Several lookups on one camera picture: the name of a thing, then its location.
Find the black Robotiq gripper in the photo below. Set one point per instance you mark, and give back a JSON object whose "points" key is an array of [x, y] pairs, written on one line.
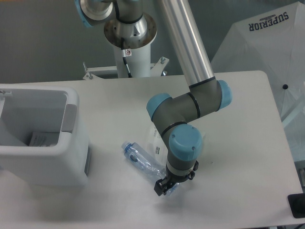
{"points": [[178, 176]]}

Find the clear crushed plastic bottle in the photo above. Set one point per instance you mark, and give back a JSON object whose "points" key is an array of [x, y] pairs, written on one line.
{"points": [[146, 165]]}

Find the white plastic wrapper with print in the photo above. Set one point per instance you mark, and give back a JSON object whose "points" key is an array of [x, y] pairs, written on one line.
{"points": [[155, 146]]}

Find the silver and grey robot arm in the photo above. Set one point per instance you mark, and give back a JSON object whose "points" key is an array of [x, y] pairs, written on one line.
{"points": [[131, 31]]}

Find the white plastic trash can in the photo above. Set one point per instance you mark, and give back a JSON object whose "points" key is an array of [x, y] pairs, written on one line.
{"points": [[43, 139]]}

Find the black device at table edge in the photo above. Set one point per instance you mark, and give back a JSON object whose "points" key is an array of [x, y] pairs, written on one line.
{"points": [[297, 205]]}

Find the white Superior umbrella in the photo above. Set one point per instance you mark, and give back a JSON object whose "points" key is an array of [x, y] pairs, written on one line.
{"points": [[273, 42]]}

